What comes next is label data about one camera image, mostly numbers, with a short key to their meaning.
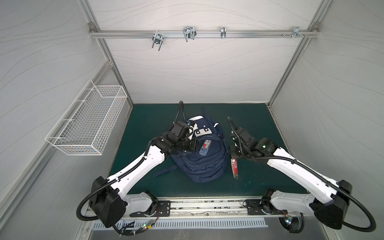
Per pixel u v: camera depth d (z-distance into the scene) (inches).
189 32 30.1
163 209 28.9
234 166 29.7
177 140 22.7
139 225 27.5
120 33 30.3
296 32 30.1
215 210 29.2
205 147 33.8
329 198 15.4
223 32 30.8
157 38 31.0
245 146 21.7
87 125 27.1
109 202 14.9
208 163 31.3
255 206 28.7
